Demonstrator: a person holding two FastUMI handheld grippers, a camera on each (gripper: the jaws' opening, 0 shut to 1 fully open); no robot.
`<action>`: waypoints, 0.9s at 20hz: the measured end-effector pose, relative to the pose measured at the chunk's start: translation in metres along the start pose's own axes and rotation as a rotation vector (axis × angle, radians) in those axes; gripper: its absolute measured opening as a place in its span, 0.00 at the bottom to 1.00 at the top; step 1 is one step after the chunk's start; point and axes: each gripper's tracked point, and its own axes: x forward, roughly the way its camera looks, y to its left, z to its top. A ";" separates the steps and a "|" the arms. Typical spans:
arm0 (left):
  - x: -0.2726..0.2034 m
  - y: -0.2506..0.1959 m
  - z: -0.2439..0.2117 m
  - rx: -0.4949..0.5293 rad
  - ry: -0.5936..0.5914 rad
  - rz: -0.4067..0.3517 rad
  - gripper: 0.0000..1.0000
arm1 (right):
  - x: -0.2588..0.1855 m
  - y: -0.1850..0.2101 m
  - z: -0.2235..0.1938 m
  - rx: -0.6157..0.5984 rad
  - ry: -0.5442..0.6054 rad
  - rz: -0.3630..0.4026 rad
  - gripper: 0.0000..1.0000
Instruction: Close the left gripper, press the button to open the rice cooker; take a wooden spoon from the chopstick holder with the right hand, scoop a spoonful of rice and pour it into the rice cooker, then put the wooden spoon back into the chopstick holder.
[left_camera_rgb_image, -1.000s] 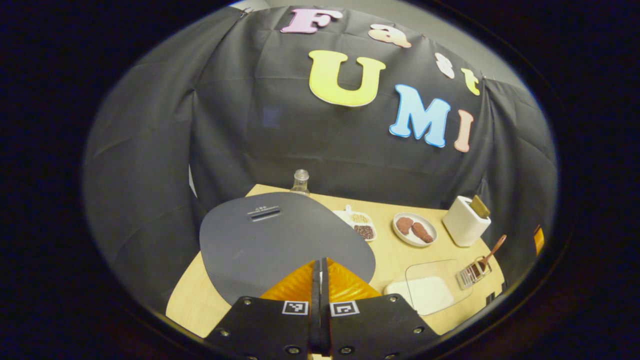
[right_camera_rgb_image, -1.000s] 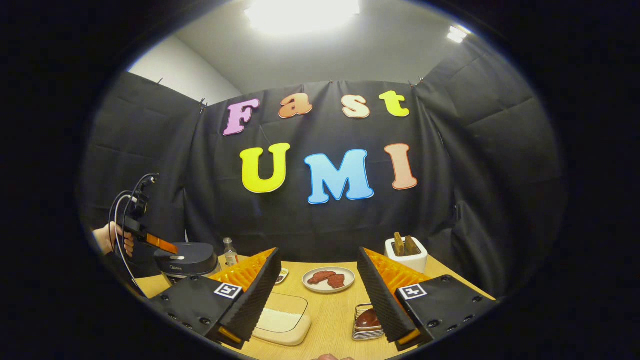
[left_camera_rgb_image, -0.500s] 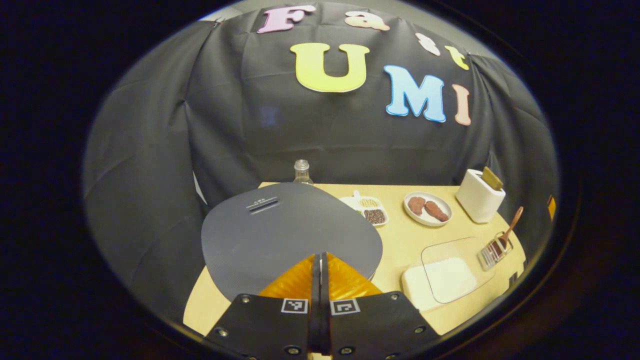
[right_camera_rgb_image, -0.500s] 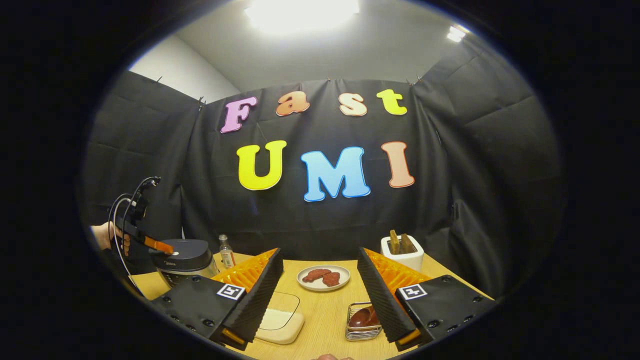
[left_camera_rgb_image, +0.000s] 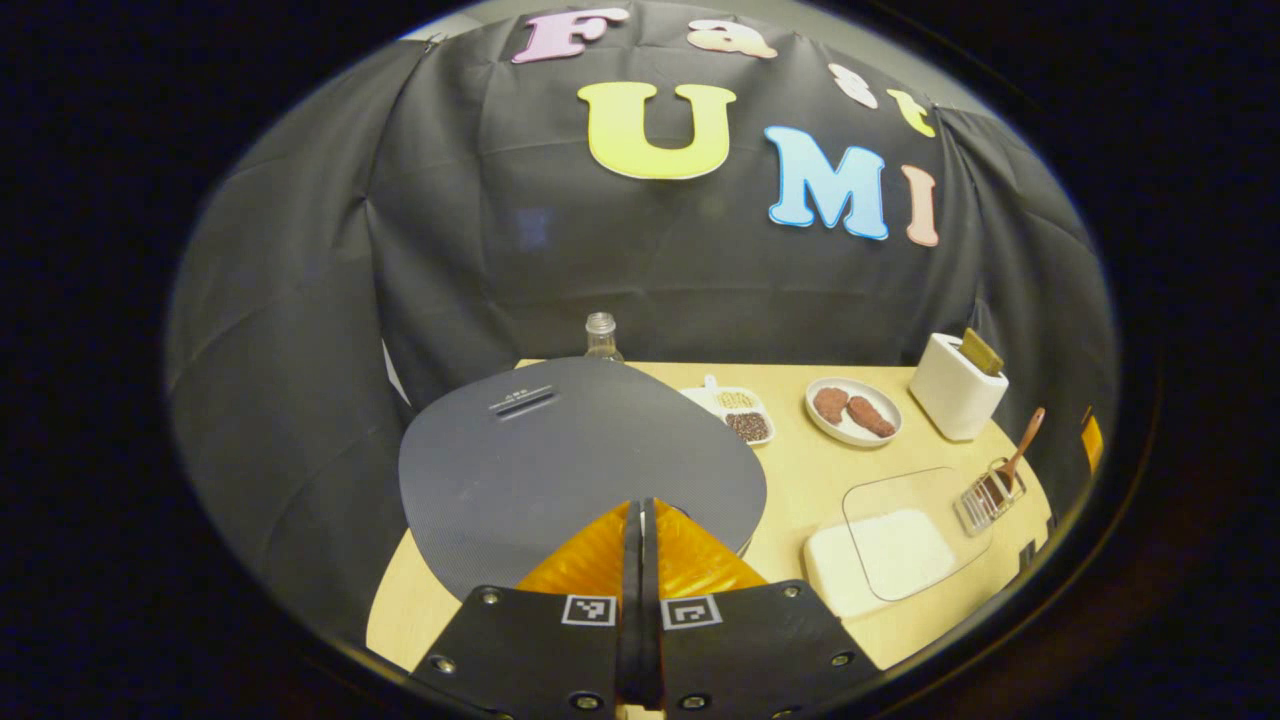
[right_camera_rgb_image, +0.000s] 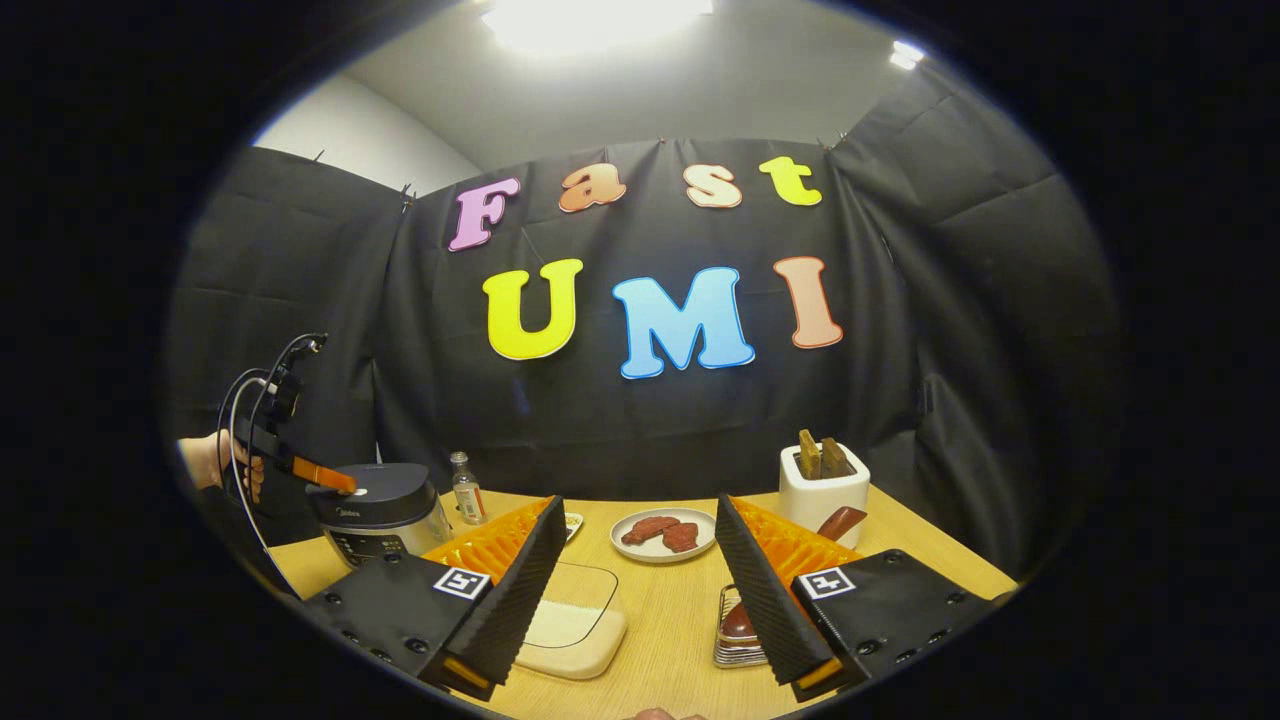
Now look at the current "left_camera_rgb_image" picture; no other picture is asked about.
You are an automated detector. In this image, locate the white toaster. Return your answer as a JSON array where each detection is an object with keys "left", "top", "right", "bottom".
[{"left": 908, "top": 333, "right": 1010, "bottom": 442}]

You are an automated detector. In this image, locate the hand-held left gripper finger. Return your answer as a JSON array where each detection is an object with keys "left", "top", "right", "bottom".
[
  {"left": 640, "top": 498, "right": 881, "bottom": 720},
  {"left": 410, "top": 498, "right": 641, "bottom": 720}
]

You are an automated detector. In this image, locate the white round plate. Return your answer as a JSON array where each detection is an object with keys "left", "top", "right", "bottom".
[{"left": 804, "top": 377, "right": 904, "bottom": 448}]

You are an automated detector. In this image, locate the white divided dish of beans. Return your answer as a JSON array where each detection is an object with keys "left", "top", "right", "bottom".
[{"left": 682, "top": 375, "right": 776, "bottom": 447}]

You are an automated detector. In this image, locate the brown wooden spoon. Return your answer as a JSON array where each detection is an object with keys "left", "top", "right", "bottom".
[{"left": 985, "top": 407, "right": 1047, "bottom": 501}]

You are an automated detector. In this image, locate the metal wire chopstick holder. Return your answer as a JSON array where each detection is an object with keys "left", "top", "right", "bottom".
[{"left": 953, "top": 457, "right": 1028, "bottom": 537}]

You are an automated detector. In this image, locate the black backdrop cloth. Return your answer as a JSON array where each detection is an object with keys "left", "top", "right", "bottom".
[{"left": 165, "top": 0, "right": 1119, "bottom": 641}]

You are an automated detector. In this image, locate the black and silver rice cooker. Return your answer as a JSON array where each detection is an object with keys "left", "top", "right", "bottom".
[{"left": 398, "top": 357, "right": 769, "bottom": 601}]

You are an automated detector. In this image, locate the clear box of white rice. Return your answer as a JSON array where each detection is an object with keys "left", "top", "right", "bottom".
[{"left": 802, "top": 467, "right": 996, "bottom": 621}]

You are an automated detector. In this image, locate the brown toast slice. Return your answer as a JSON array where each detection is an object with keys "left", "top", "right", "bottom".
[{"left": 961, "top": 328, "right": 1005, "bottom": 377}]

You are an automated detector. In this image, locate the small clear glass bottle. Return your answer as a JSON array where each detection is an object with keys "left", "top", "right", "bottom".
[{"left": 584, "top": 312, "right": 623, "bottom": 363}]

